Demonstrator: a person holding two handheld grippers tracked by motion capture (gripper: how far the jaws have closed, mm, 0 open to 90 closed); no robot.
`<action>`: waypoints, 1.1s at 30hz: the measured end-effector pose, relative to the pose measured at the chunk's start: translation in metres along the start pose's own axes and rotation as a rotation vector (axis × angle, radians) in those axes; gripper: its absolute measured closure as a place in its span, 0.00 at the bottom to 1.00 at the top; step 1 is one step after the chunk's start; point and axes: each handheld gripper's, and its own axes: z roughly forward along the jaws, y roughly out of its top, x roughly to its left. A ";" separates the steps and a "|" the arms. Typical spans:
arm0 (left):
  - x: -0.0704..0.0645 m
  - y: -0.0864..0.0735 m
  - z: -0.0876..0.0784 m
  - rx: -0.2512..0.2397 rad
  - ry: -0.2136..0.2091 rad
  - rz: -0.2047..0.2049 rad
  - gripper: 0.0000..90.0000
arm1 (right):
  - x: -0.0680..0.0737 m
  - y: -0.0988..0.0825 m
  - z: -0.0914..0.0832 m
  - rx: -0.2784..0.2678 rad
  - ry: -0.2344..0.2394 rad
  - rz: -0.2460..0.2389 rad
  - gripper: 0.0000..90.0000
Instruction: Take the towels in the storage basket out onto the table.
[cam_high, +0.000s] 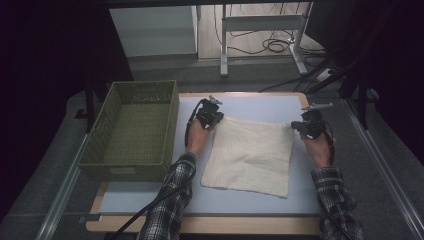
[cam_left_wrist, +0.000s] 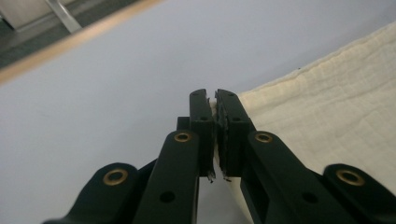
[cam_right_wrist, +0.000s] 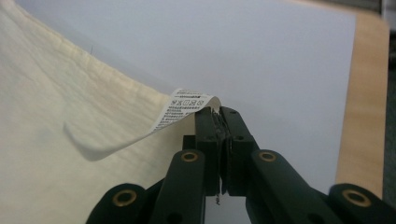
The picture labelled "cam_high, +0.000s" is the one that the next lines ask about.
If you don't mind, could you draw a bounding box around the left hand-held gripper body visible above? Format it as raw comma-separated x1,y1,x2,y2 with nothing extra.
195,95,223,130

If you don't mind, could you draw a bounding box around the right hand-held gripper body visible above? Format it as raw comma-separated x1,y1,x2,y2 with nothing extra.
300,102,334,140

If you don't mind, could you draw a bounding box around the cream cloth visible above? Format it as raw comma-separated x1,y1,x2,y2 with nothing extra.
200,115,296,200

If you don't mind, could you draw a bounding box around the green plastic basket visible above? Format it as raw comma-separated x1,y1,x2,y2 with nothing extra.
77,79,181,183

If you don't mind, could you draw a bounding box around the person's right hand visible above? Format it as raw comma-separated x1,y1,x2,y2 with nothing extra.
299,131,336,169

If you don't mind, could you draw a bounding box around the person's left hand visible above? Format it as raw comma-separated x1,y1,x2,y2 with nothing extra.
185,118,215,156

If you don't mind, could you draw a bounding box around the white table board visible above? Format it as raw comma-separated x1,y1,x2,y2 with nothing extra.
98,94,323,216

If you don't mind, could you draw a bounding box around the white power strip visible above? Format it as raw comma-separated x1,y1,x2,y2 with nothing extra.
314,67,335,83

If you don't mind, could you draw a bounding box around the black metal stand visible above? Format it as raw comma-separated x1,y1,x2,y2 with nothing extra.
339,59,382,131
74,66,112,134

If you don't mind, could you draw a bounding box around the white cabinet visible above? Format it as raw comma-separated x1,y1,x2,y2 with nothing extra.
109,5,200,58

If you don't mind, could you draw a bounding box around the dark curtain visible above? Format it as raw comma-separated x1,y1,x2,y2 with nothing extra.
305,0,424,161
0,0,135,218

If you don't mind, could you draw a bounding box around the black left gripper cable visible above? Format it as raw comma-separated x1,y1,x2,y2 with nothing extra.
108,99,205,240

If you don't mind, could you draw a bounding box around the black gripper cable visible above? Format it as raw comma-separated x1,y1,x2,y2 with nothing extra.
108,99,205,240
319,120,355,240

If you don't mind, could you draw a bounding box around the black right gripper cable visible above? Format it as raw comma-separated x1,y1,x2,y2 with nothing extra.
319,120,355,240

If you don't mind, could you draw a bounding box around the aluminium rail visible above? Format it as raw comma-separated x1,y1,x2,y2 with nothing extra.
342,98,424,240
34,133,90,240

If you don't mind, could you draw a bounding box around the black floor cable bundle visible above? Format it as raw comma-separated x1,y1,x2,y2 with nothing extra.
213,3,327,56

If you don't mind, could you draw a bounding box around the grey metal desk frame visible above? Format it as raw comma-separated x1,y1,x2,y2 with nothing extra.
219,2,315,78

